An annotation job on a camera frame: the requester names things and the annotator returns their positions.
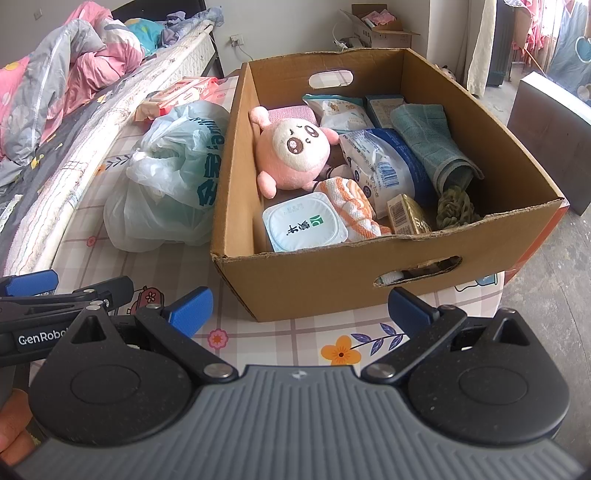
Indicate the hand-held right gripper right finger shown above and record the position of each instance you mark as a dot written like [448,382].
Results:
[411,309]

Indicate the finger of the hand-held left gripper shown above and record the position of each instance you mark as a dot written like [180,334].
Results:
[115,288]
[32,282]

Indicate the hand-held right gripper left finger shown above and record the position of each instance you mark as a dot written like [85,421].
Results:
[191,307]

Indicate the brown cardboard box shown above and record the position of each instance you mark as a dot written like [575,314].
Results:
[323,277]

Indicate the light blue towel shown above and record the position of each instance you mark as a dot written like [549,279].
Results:
[429,138]

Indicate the white blue tissue packet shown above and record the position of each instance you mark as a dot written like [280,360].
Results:
[341,115]

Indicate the person's left hand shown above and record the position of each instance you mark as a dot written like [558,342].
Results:
[11,415]

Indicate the grey patterned bed sheet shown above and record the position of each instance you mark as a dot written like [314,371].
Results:
[32,203]

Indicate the gold foil packet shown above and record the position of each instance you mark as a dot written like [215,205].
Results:
[406,214]

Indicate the green bath pouf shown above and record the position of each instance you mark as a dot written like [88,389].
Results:
[457,207]

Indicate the orange white striped towel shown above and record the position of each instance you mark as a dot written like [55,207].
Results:
[351,207]

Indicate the translucent plastic bag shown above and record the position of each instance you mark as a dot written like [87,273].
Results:
[175,175]

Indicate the white plastic tub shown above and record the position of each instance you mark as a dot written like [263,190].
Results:
[300,226]

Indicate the white blue wipes packet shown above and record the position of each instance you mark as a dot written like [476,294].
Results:
[388,166]

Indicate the pink plush toy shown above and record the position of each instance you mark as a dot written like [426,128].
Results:
[291,152]

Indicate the teal tissue box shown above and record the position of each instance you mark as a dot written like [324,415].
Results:
[383,110]

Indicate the red wet wipes pack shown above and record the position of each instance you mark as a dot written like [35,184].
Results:
[184,90]

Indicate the dark brown cabinet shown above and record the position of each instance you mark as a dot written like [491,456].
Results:
[549,147]

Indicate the pink grey quilt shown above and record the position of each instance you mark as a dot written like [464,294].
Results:
[69,69]

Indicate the pink towel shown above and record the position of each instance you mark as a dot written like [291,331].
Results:
[295,114]

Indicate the white bed mattress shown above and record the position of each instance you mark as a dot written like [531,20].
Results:
[194,55]

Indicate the cyan pillow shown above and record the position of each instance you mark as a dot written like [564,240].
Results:
[145,37]

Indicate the beige curtain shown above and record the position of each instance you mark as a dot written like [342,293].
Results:
[461,46]

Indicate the large printed carton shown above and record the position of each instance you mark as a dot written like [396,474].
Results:
[392,39]

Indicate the dark ribbed cabinet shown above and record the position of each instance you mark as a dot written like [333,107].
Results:
[501,46]

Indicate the purple blue cloth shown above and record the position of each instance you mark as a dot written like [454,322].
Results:
[198,21]

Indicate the blue cloth with circles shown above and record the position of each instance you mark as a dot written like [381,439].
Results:
[572,46]

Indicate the pink hanging cloth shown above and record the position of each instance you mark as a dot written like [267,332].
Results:
[535,23]

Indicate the white wall socket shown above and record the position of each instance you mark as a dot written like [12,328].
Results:
[236,39]

